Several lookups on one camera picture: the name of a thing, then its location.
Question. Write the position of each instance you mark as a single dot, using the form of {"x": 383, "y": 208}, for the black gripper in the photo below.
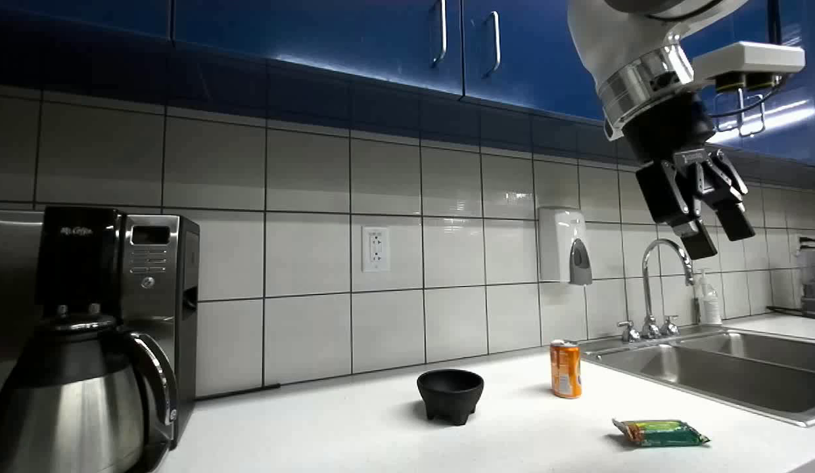
{"x": 666, "y": 128}

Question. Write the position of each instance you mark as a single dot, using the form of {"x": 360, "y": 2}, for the green packet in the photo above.
{"x": 661, "y": 433}

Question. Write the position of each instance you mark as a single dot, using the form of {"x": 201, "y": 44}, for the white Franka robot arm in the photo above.
{"x": 619, "y": 44}

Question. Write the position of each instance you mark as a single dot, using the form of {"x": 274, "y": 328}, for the black bowl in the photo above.
{"x": 449, "y": 395}

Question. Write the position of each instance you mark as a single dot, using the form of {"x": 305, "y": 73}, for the chrome faucet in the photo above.
{"x": 646, "y": 289}

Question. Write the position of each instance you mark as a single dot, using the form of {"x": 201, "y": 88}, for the clear soap bottle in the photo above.
{"x": 708, "y": 305}

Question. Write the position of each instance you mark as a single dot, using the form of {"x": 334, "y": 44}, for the blender appliance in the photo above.
{"x": 813, "y": 278}

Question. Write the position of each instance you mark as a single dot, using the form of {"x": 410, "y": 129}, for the stainless steel double sink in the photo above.
{"x": 740, "y": 372}

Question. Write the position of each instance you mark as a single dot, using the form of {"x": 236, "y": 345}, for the orange soda can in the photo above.
{"x": 566, "y": 372}

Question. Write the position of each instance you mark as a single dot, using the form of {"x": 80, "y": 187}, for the blue upper cabinet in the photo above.
{"x": 319, "y": 44}

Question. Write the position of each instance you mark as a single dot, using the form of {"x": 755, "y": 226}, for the black silver coffee maker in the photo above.
{"x": 144, "y": 280}

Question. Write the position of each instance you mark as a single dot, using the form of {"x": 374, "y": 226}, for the steel coffee carafe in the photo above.
{"x": 65, "y": 410}

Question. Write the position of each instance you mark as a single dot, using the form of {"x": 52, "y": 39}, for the white wall soap dispenser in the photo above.
{"x": 561, "y": 245}

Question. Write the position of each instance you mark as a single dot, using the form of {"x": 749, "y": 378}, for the white wall outlet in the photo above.
{"x": 376, "y": 249}

